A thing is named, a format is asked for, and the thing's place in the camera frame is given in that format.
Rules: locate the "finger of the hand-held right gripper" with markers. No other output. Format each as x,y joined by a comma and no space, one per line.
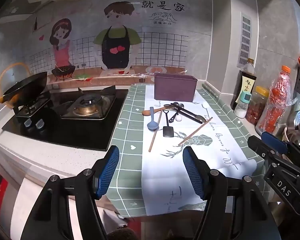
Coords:
277,142
265,152

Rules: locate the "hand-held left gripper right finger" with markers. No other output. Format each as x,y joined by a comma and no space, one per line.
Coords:
193,172

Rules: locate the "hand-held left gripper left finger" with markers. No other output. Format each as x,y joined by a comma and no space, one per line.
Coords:
107,172

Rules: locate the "wooden chopstick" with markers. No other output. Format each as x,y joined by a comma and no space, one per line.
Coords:
195,134
153,136

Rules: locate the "black shovel-shaped spoon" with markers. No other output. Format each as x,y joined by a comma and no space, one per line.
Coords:
168,131

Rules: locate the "grey metal spoon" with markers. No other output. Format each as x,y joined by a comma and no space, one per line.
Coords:
199,117

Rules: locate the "blue plastic spoon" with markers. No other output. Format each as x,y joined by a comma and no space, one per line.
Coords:
152,125

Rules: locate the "white plastic spoon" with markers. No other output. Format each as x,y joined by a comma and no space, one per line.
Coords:
204,107

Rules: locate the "wooden spoon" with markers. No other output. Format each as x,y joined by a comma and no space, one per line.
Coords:
146,112

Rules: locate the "purple utensil holder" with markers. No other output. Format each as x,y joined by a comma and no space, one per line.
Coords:
175,87

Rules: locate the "metal pot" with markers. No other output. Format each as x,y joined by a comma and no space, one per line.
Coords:
293,136

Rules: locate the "yellow-lid chili jar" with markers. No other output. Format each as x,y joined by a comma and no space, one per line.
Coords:
256,110

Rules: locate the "orange-cap plastic bottle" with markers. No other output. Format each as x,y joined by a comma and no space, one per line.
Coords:
275,100

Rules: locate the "black gas stove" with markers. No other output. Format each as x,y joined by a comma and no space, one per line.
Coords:
90,132

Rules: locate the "teal-lid salt shaker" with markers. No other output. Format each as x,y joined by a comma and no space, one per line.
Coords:
242,108

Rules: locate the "green checked table mat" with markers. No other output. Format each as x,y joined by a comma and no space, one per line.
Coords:
130,120

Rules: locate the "dark soy sauce bottle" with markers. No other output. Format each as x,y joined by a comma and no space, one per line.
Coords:
245,85

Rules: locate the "white vent grille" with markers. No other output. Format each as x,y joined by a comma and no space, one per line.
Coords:
245,40

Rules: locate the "glass pot lid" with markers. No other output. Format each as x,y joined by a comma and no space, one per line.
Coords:
7,80

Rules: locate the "grey range hood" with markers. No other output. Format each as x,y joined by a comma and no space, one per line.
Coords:
15,7

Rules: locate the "cartoon wall poster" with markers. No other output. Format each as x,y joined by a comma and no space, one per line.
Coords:
115,42

